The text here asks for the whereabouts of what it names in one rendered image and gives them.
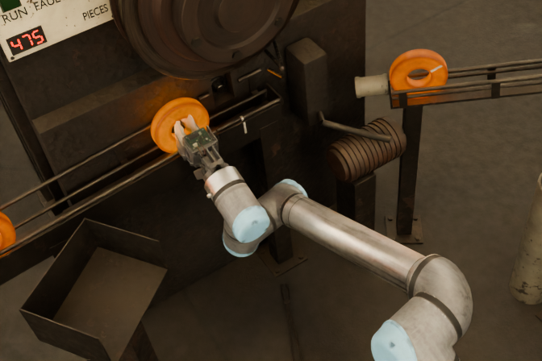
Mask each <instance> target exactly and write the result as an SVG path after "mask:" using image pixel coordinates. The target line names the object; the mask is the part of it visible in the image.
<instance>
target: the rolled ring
mask: <svg viewBox="0 0 542 361"><path fill-rule="evenodd" d="M15 239H16V233H15V229H14V227H13V225H12V223H11V221H10V219H9V218H8V217H7V216H6V215H5V214H4V213H2V212H0V250H2V249H4V248H5V247H8V246H10V245H11V244H12V243H15Z"/></svg>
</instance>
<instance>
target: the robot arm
mask: <svg viewBox="0 0 542 361"><path fill-rule="evenodd" d="M181 124H182V125H184V126H185V127H186V130H188V131H189V132H190V134H188V135H187V134H186V133H185V132H184V128H183V127H182V126H181ZM174 131H175V138H176V145H177V151H178V152H179V154H180V155H181V156H182V157H183V159H184V160H188V161H189V162H190V166H195V167H196V168H198V169H197V170H195V171H194V175H195V176H196V179H197V180H200V179H203V180H204V181H205V184H204V189H205V190H206V191H207V193H208V194H207V195H206V196H207V197H208V198H210V197H211V199H212V201H213V202H214V204H215V206H216V207H217V209H218V210H219V212H220V213H221V215H222V216H223V219H224V221H223V244H224V246H225V248H226V249H227V251H228V252H229V253H231V254H232V255H234V256H238V257H245V256H249V255H251V254H252V253H253V252H254V251H255V250H256V249H257V248H258V246H259V243H260V242H261V241H262V240H263V239H265V238H266V237H267V236H269V235H270V234H271V233H273V232H274V231H275V230H276V229H277V228H279V227H280V226H281V225H285V226H288V227H289V228H293V229H294V230H296V231H298V232H299V233H301V234H304V235H305V236H306V237H308V238H310V239H312V240H314V241H316V242H317V243H319V244H321V245H323V246H325V247H326V248H328V249H330V250H331V251H334V252H335V253H337V254H338V255H341V256H343V257H344V258H345V259H348V260H350V261H351V262H353V263H355V264H356V265H358V266H360V267H362V268H364V269H365V270H367V271H369V272H371V273H373V274H374V275H375V276H378V277H380V278H382V279H383V280H385V281H387V282H388V283H390V284H392V285H394V286H395V287H397V288H400V289H401V290H402V291H404V292H406V293H407V296H408V299H409V301H408V302H407V303H406V304H405V305H404V306H403V307H402V308H401V309H400V310H399V311H398V312H397V313H396V314H395V315H393V316H392V317H391V318H390V319H389V320H387V321H385V322H384V323H383V324H382V326H381V328H380V329H379V330H378V331H377V332H376V333H375V334H374V336H373V337H372V340H371V351H372V354H373V358H374V360H375V361H460V358H459V357H458V355H457V353H456V352H455V351H454V350H453V348H452V346H453V345H454V344H455V343H456V342H457V341H458V340H459V339H460V338H461V337H462V336H463V335H464V334H465V332H466V331H467V329H468V328H469V324H470V322H471V319H472V314H473V298H472V293H471V290H470V287H469V284H468V282H467V280H466V279H465V276H464V274H463V273H462V272H461V270H460V269H459V268H458V267H457V266H456V265H455V264H454V263H453V262H452V261H450V260H449V259H446V258H444V257H443V256H441V255H437V254H432V255H428V256H424V255H421V254H419V253H418V252H416V251H413V250H411V249H410V248H408V247H405V246H403V245H402V244H400V243H397V242H395V241H394V240H392V239H389V238H387V237H386V236H384V235H382V234H379V233H377V232H376V231H374V230H371V229H369V228H368V227H366V226H363V225H361V224H360V223H358V222H355V221H353V220H352V219H350V218H347V217H345V216H344V215H342V214H339V213H337V212H335V211H334V210H331V209H329V208H327V207H326V206H324V205H321V204H319V203H317V202H315V201H312V200H311V199H309V198H308V196H307V194H306V191H305V190H304V189H303V187H302V186H301V185H300V184H298V183H296V181H294V180H291V179H285V180H282V181H281V182H279V183H277V184H275V185H274V186H273V187H272V188H271V189H270V190H269V191H268V192H267V193H265V194H264V195H262V196H261V197H260V198H258V199H256V198H255V196H254V195H253V193H252V191H251V190H250V188H249V187H248V186H247V184H246V183H245V181H244V179H243V177H242V176H241V175H240V174H239V172H238V171H237V169H236V167H233V166H229V165H228V164H227V163H224V161H223V159H222V158H221V156H220V155H219V144H218V140H217V139H216V137H215V135H214V134H213V132H212V131H211V129H210V128H209V127H208V126H207V125H206V129H205V128H204V127H202V128H200V127H199V126H198V125H197V124H196V123H195V121H194V119H193V117H192V116H191V115H190V114H189V115H188V118H183V119H181V120H179V121H176V123H175V124H174ZM210 132H211V133H210ZM211 134H212V135H213V136H214V138H213V136H212V135H211ZM213 140H214V141H213Z"/></svg>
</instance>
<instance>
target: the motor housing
mask: <svg viewBox="0 0 542 361"><path fill-rule="evenodd" d="M359 129H361V130H364V131H371V132H375V133H378V134H384V135H389V136H392V137H393V138H394V140H393V142H392V143H386V142H382V141H379V140H375V139H369V138H365V137H361V136H358V135H352V134H348V135H346V136H344V137H342V138H341V139H337V140H336V141H335V142H333V143H331V145H330V146H328V148H327V154H326V158H327V163H328V166H329V168H330V169H331V171H332V173H333V174H334V175H335V176H336V206H337V213H339V214H342V215H344V216H345V217H347V218H350V219H352V220H353V221H355V222H358V223H360V224H361V225H363V226H366V227H368V228H369V229H371V230H374V227H375V196H376V174H375V173H374V172H373V171H374V170H375V169H378V168H380V167H381V166H383V165H384V164H387V163H388V162H390V161H391V160H394V159H396V158H397V157H399V156H400V155H401V154H402V153H403V152H404V151H405V150H406V145H407V138H406V135H405V134H404V133H403V129H402V127H401V126H400V125H399V124H398V122H396V121H395V120H394V119H392V118H389V117H386V116H385V117H382V118H377V119H376V120H373V121H372V122H370V123H368V124H366V125H364V126H363V127H360V128H359Z"/></svg>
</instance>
